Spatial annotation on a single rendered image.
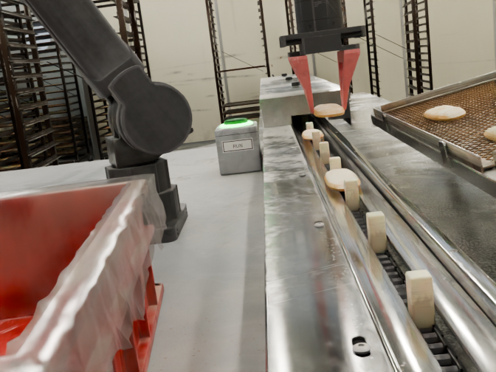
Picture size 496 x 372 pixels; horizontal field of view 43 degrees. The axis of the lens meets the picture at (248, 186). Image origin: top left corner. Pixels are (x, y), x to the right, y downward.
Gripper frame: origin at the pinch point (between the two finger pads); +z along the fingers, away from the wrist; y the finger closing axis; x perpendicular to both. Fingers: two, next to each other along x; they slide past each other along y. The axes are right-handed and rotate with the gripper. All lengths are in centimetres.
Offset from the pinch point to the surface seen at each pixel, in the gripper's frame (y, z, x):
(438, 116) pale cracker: -13.7, 3.2, 0.5
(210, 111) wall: 78, 52, -700
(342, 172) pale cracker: -0.1, 7.2, 8.3
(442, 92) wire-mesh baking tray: -20.4, 2.2, -21.3
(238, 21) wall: 30, -50, -700
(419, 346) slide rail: 1, 8, 50
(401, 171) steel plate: -10.1, 11.2, -7.3
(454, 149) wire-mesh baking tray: -9.2, 3.6, 21.7
